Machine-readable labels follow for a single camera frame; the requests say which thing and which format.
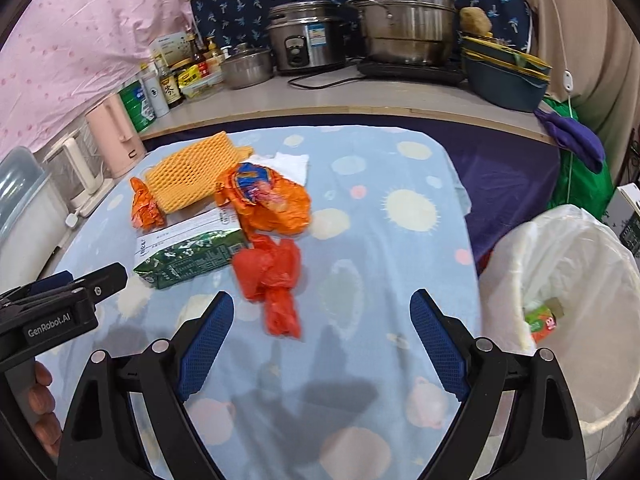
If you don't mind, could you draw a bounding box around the navy floral cloth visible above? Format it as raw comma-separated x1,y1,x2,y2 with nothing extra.
190,0,536,58

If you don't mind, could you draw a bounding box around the white carton box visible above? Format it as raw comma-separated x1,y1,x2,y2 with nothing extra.
150,31,193,68

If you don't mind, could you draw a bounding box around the pink electric kettle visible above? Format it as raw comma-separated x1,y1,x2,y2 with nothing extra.
84,92,146,178

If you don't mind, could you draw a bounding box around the white lined trash bin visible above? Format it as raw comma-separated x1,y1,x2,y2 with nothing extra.
479,204,640,436

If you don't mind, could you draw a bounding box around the large yellow foam fruit net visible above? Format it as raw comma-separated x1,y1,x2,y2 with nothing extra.
144,131,242,213

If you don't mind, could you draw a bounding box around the small orange snack wrapper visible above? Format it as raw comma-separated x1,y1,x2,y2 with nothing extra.
130,176,167,233

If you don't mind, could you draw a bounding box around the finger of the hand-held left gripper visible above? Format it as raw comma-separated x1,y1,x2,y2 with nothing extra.
70,262,129,307
24,270,75,295

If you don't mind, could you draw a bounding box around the crumpled white tissue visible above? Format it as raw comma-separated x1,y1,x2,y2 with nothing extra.
250,151,311,186

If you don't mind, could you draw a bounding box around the beige curtain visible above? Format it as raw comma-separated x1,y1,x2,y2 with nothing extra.
510,0,640,171

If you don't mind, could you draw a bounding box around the dark blue plastic basin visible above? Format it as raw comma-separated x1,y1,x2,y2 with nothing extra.
462,55,551,113

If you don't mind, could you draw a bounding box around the black induction cooker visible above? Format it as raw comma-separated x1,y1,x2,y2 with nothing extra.
356,57,468,86

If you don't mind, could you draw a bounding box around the yellow oil bottle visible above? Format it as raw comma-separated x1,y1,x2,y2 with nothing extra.
205,37,224,73

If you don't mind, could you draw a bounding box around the yellow rimmed blue basin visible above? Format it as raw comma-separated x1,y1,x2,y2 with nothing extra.
459,35,553,78

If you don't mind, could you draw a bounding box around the white printed cardboard box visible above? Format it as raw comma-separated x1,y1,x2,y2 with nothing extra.
607,185,640,256

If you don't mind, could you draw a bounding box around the black power cable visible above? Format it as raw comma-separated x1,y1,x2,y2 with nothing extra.
286,72,362,90

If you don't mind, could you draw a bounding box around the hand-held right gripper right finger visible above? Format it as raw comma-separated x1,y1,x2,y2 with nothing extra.
409,288,587,480

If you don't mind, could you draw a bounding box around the purple cloth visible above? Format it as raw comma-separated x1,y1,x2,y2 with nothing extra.
532,105,607,173

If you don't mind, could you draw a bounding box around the white power strip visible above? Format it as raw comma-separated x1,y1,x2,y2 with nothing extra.
65,180,117,230

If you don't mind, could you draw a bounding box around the steel rice cooker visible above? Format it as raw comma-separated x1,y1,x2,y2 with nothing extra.
265,1,351,76

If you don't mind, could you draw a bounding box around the brown loofah sponge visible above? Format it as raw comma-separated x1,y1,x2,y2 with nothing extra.
459,6,493,38

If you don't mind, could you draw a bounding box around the translucent plastic storage box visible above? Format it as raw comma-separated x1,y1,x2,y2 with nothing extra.
0,146,68,281

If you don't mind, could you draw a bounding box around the blue printed tablecloth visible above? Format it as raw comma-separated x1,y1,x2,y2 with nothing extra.
35,125,483,480

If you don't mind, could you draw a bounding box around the white cable with switch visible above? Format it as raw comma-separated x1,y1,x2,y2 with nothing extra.
542,0,577,206

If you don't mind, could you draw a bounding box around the green plastic bag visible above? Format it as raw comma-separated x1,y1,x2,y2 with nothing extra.
542,97,616,221

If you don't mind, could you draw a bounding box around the white electric kettle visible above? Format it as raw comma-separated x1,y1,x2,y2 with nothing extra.
44,130,113,211

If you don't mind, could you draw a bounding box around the soy sauce bottle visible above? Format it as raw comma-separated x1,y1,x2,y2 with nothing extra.
160,67,185,109

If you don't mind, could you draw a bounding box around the orange plastic bag blue print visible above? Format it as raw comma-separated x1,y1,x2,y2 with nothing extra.
215,161,313,237

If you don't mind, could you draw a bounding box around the red plastic bag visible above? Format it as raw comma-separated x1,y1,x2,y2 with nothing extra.
231,232,304,339

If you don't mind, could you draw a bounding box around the small steel bowl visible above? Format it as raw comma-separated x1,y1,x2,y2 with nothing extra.
220,44,275,90

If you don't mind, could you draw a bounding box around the large steel steamer pot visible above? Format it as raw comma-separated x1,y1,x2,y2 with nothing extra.
345,0,473,66

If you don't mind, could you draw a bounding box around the green tin can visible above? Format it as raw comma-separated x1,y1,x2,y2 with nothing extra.
118,80,157,133

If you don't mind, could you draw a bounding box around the clear plastic food container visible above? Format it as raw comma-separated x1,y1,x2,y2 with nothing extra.
180,76,224,101

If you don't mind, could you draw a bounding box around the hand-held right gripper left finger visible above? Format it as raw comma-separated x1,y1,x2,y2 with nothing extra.
56,291,236,480

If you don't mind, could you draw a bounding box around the green and red carton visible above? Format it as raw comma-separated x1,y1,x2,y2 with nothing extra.
523,297,566,345

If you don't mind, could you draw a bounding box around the dark glass bottle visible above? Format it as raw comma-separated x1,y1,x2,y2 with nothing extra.
186,34,208,78

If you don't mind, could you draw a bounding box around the person's left hand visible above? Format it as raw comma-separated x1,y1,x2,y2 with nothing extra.
27,360,64,457

